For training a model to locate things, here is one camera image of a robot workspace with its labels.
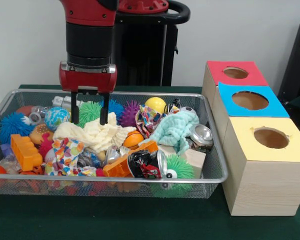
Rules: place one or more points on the crushed silver can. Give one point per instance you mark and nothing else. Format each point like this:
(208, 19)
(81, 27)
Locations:
(202, 136)

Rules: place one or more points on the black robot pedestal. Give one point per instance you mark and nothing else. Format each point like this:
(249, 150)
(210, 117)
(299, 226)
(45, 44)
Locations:
(145, 50)

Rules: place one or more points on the green fuzzy ball with eyes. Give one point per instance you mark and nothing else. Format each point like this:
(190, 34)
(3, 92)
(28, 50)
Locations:
(182, 167)

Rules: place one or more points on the orange toy brick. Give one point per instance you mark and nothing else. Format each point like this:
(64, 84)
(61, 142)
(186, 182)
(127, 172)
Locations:
(25, 152)
(117, 167)

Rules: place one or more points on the shallow mesh bin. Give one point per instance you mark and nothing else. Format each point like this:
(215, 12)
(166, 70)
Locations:
(212, 160)

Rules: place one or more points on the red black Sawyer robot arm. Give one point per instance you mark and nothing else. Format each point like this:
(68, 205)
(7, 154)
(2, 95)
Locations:
(90, 37)

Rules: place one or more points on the yellow ball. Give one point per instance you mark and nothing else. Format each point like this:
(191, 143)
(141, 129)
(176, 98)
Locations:
(156, 103)

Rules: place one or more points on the crushed black red can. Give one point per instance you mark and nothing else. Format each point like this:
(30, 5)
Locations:
(145, 163)

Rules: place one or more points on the mint green waffle cloth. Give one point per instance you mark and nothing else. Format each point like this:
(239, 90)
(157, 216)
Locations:
(175, 127)

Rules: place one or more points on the wooden box with three holes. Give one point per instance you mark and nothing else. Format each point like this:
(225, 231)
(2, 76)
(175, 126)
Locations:
(265, 190)

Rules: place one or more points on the blue globe ball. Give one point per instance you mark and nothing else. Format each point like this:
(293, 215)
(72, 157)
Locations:
(57, 118)

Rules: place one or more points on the black upright panel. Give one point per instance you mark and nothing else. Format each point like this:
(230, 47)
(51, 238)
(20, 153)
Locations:
(297, 62)

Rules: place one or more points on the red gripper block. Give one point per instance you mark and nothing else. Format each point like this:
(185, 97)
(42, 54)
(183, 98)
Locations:
(87, 80)

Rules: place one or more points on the cream waffle cloth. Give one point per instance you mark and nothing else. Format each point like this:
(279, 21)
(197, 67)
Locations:
(97, 137)

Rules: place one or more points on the colourful patterned cloth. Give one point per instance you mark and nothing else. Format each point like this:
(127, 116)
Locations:
(150, 117)
(65, 155)

